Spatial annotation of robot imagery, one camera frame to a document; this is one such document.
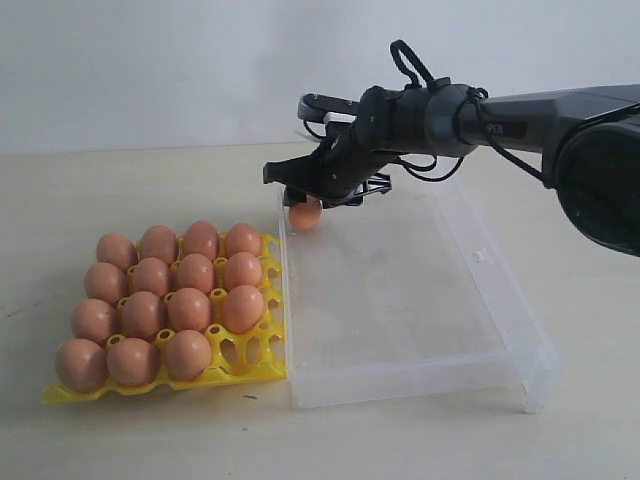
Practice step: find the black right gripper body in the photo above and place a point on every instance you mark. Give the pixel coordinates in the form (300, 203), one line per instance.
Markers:
(342, 171)

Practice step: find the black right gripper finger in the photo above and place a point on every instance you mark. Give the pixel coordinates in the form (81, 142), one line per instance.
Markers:
(292, 197)
(303, 173)

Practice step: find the brown egg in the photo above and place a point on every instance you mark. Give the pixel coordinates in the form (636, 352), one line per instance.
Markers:
(196, 271)
(202, 238)
(81, 365)
(306, 215)
(187, 354)
(133, 362)
(242, 268)
(242, 309)
(188, 309)
(95, 320)
(118, 250)
(142, 315)
(159, 242)
(151, 275)
(105, 282)
(243, 237)

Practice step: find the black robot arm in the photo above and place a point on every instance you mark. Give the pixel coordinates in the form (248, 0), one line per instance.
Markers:
(587, 138)

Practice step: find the clear plastic container box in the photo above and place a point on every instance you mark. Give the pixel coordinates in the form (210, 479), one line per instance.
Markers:
(406, 295)

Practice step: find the yellow plastic egg tray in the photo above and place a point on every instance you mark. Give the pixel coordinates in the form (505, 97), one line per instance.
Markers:
(254, 356)

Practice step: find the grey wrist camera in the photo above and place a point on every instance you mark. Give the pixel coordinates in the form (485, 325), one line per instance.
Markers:
(313, 107)

